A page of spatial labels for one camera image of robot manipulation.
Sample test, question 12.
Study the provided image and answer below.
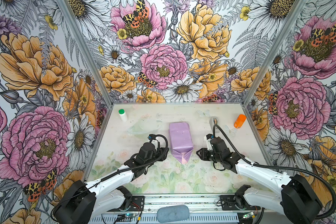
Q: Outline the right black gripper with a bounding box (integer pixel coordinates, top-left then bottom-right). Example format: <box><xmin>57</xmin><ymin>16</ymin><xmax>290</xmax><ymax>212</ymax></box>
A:
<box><xmin>195</xmin><ymin>147</ymin><xmax>222</xmax><ymax>163</ymax></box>

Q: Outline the pink wrapping paper sheet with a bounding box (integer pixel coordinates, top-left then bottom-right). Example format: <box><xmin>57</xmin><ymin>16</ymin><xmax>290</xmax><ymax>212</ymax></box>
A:
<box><xmin>169</xmin><ymin>122</ymin><xmax>194</xmax><ymax>164</ymax></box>

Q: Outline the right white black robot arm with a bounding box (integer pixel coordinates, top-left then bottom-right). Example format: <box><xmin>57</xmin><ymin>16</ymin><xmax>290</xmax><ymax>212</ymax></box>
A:
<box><xmin>197</xmin><ymin>134</ymin><xmax>323</xmax><ymax>224</ymax></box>

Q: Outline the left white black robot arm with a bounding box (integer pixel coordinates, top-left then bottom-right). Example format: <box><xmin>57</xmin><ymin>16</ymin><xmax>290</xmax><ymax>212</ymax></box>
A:
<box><xmin>51</xmin><ymin>141</ymin><xmax>169</xmax><ymax>224</ymax></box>

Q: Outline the clear glass bowl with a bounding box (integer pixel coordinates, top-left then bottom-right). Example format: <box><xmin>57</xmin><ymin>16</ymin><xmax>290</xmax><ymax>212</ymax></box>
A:
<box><xmin>127</xmin><ymin>119</ymin><xmax>162</xmax><ymax>135</ymax></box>

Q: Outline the grey tape dispenser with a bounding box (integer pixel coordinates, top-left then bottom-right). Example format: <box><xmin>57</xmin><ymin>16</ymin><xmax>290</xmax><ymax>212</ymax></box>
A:
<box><xmin>209</xmin><ymin>117</ymin><xmax>219</xmax><ymax>131</ymax></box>

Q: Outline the orange bottle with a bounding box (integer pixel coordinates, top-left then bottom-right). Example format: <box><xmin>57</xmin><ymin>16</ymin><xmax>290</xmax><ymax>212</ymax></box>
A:
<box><xmin>234</xmin><ymin>114</ymin><xmax>246</xmax><ymax>128</ymax></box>

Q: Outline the white bottle green cap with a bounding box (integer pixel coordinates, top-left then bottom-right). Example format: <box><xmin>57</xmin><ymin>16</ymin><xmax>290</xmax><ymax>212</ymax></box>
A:
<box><xmin>119</xmin><ymin>109</ymin><xmax>128</xmax><ymax>122</ymax></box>

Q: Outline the grey foam pad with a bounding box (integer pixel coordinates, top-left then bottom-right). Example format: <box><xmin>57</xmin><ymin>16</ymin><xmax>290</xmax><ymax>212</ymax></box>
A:
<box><xmin>157</xmin><ymin>205</ymin><xmax>190</xmax><ymax>223</ymax></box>

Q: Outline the small white clock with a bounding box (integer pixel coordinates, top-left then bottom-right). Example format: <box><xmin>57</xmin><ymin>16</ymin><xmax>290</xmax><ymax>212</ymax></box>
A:
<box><xmin>70</xmin><ymin>214</ymin><xmax>79</xmax><ymax>220</ymax></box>

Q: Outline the left black cable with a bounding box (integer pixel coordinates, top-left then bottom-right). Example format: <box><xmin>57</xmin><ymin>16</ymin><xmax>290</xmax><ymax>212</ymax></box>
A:
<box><xmin>50</xmin><ymin>134</ymin><xmax>169</xmax><ymax>219</ymax></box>

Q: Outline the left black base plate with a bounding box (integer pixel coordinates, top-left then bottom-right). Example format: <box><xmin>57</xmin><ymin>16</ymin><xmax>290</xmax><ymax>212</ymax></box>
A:
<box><xmin>121</xmin><ymin>196</ymin><xmax>145</xmax><ymax>211</ymax></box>

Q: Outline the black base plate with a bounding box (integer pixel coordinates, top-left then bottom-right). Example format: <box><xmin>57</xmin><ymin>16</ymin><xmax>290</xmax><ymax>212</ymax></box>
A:
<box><xmin>219</xmin><ymin>194</ymin><xmax>261</xmax><ymax>211</ymax></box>
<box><xmin>121</xmin><ymin>196</ymin><xmax>145</xmax><ymax>211</ymax></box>

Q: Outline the aluminium front rail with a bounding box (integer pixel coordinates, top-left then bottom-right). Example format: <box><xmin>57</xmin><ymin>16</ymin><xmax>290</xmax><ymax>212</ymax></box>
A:
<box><xmin>64</xmin><ymin>193</ymin><xmax>300</xmax><ymax>213</ymax></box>

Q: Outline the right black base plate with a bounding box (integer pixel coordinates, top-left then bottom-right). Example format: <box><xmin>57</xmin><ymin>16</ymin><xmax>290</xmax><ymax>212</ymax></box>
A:
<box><xmin>219</xmin><ymin>194</ymin><xmax>261</xmax><ymax>211</ymax></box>

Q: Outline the right black corrugated cable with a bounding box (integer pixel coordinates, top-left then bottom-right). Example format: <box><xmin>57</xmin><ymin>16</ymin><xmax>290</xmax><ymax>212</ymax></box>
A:
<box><xmin>212</xmin><ymin>124</ymin><xmax>336</xmax><ymax>224</ymax></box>

